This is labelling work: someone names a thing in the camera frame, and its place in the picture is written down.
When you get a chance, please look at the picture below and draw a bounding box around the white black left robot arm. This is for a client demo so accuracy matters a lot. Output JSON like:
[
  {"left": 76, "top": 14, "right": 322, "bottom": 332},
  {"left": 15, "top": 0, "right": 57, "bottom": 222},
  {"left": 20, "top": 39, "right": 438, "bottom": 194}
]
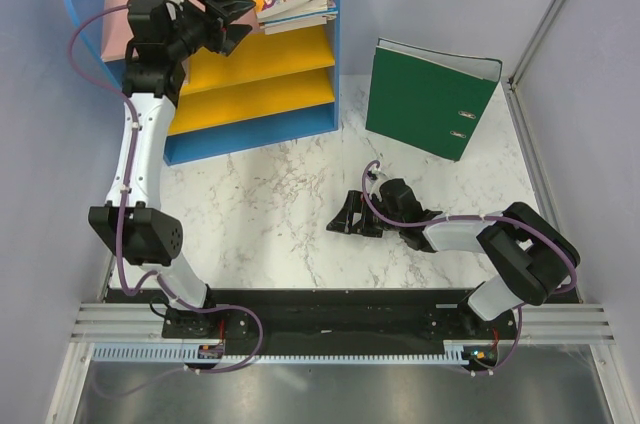
[{"left": 88, "top": 0, "right": 255, "bottom": 337}]

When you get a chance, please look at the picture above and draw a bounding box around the light blue cable duct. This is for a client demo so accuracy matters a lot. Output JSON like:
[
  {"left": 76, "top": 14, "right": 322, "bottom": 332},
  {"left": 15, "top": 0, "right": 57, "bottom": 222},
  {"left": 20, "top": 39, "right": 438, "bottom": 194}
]
[{"left": 91, "top": 343, "right": 469, "bottom": 365}]

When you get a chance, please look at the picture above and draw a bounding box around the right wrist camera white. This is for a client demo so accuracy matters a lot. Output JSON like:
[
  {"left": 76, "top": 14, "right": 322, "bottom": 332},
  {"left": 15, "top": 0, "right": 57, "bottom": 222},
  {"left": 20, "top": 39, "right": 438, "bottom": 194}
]
[{"left": 365, "top": 168, "right": 388, "bottom": 185}]

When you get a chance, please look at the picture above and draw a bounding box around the red 13-Storey Treehouse book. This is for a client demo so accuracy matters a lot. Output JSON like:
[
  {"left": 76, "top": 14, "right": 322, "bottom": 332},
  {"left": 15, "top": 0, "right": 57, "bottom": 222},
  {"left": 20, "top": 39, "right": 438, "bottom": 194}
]
[{"left": 262, "top": 16, "right": 331, "bottom": 35}]

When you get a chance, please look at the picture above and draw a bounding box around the green lever arch file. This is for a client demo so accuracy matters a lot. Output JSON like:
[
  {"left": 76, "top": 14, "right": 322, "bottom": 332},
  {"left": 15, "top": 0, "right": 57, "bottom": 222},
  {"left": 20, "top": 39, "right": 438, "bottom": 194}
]
[{"left": 365, "top": 38, "right": 503, "bottom": 161}]

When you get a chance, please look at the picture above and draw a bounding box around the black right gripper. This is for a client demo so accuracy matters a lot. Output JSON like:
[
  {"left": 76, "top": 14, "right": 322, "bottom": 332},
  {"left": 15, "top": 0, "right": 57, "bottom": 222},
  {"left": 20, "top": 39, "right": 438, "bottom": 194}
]
[{"left": 326, "top": 190, "right": 403, "bottom": 238}]

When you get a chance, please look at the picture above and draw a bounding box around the Jane Eyre blue book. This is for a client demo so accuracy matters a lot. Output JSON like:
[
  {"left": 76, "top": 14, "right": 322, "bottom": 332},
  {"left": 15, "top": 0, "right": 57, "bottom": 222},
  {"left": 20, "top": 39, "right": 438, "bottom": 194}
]
[{"left": 258, "top": 0, "right": 336, "bottom": 25}]

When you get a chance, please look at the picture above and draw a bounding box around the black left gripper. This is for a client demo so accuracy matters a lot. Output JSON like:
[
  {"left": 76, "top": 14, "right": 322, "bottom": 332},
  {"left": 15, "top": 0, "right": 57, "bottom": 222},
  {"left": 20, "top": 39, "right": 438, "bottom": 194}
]
[{"left": 166, "top": 0, "right": 257, "bottom": 62}]

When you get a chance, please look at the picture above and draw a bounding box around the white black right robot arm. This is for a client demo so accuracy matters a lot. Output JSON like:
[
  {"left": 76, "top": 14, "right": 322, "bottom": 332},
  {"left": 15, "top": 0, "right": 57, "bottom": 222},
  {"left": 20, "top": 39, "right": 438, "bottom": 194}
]
[{"left": 326, "top": 178, "right": 580, "bottom": 338}]

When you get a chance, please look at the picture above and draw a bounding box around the aluminium frame rail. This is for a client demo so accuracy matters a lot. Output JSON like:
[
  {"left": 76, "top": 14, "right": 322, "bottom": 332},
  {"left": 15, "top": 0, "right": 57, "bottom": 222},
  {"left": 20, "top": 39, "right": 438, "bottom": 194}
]
[{"left": 506, "top": 0, "right": 569, "bottom": 92}]

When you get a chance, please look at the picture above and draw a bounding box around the blue yellow pink bookshelf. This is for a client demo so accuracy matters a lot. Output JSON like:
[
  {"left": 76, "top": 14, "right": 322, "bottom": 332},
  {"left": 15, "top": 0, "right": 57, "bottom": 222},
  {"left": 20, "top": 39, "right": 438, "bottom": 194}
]
[{"left": 63, "top": 0, "right": 340, "bottom": 165}]

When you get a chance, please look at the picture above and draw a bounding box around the dogs Bark picture book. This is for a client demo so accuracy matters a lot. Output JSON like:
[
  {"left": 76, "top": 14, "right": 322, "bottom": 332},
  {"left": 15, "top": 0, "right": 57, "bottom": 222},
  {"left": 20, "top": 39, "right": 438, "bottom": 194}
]
[{"left": 259, "top": 5, "right": 338, "bottom": 31}]

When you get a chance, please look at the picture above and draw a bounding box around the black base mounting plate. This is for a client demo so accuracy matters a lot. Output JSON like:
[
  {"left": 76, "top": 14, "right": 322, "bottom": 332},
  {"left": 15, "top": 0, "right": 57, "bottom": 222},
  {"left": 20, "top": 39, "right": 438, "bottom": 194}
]
[{"left": 105, "top": 289, "right": 516, "bottom": 356}]

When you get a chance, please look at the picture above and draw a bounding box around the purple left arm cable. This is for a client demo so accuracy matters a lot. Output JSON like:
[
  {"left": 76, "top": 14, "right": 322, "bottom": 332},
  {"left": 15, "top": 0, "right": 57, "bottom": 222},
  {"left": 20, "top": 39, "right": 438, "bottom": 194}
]
[{"left": 67, "top": 6, "right": 266, "bottom": 400}]

